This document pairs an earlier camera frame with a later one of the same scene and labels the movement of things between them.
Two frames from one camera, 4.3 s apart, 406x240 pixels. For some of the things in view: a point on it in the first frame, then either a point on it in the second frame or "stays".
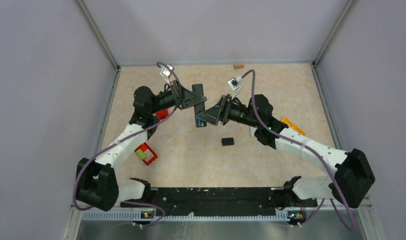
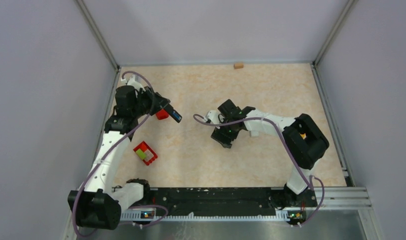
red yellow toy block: [162, 114] stays
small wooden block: [238, 66] stays
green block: [141, 154] stays
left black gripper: [176, 89] -> [162, 101]
